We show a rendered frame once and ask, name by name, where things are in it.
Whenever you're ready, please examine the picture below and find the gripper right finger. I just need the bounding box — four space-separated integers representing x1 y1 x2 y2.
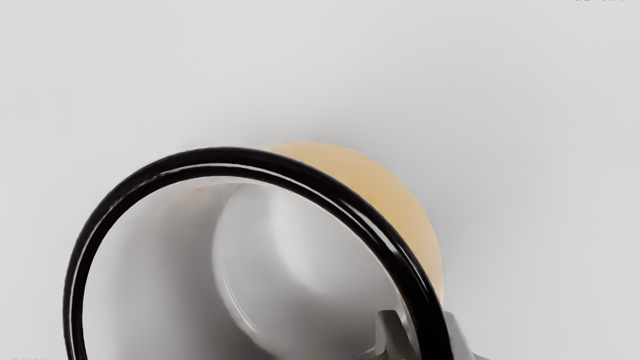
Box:
443 310 494 360

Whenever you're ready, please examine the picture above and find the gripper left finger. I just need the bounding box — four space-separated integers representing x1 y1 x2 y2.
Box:
361 309 422 360

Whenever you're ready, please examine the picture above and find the tan mug with black rim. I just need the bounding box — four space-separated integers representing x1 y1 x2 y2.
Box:
62 141 446 360

